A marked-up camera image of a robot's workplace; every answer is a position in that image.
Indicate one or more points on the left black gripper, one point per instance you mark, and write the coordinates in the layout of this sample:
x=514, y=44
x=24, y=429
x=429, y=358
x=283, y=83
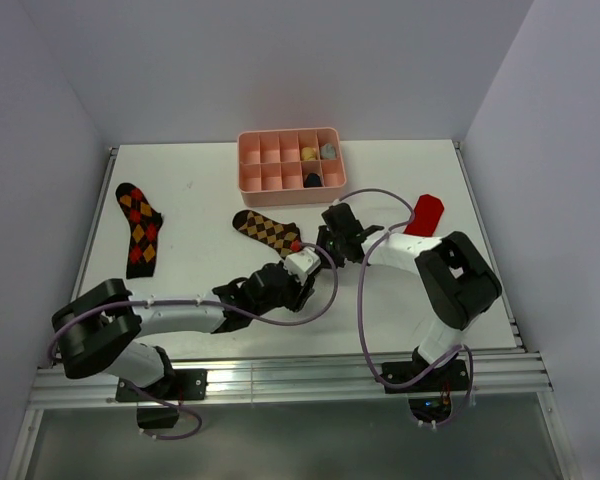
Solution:
x=300, y=293

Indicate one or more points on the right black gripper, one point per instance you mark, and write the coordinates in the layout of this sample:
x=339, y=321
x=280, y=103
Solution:
x=324, y=234

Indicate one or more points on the brown yellow argyle sock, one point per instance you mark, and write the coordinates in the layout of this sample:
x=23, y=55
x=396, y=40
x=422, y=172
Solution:
x=277, y=236

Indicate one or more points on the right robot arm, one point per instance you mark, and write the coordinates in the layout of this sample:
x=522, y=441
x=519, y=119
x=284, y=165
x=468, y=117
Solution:
x=459, y=283

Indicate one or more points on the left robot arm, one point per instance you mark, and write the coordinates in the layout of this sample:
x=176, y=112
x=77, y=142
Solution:
x=102, y=331

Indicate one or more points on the dark navy rolled sock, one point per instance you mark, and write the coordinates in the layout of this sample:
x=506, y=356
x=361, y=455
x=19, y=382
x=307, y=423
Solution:
x=312, y=180

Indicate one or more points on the grey rolled sock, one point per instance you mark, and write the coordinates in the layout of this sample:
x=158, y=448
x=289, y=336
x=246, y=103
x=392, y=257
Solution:
x=328, y=151

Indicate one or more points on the red christmas sock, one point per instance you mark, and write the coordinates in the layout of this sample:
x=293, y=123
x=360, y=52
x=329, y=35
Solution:
x=428, y=212

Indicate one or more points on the yellow rolled sock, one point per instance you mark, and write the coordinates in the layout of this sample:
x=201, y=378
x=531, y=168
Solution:
x=308, y=154

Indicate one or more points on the pink divided organizer box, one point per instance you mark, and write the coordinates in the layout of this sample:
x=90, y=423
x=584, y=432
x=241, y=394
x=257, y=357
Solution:
x=271, y=172

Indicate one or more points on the red orange argyle sock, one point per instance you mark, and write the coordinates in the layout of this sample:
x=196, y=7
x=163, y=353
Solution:
x=144, y=225

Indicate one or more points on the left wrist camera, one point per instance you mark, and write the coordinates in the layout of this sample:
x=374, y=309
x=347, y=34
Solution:
x=303, y=262

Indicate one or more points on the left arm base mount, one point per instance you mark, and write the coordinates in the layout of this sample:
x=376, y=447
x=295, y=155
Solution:
x=161, y=405

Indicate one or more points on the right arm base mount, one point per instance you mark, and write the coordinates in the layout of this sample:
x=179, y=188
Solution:
x=455, y=376

